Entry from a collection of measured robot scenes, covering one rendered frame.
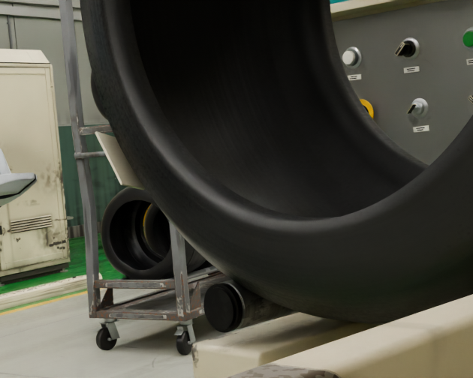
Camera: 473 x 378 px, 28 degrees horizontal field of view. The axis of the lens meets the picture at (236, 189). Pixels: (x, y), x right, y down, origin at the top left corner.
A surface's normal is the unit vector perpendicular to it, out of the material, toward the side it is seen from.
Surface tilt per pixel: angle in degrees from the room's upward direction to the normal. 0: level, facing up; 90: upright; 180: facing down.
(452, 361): 90
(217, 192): 28
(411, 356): 90
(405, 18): 90
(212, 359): 90
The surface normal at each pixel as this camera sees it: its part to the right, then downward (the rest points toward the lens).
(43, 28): 0.81, -0.04
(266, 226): -0.69, 0.28
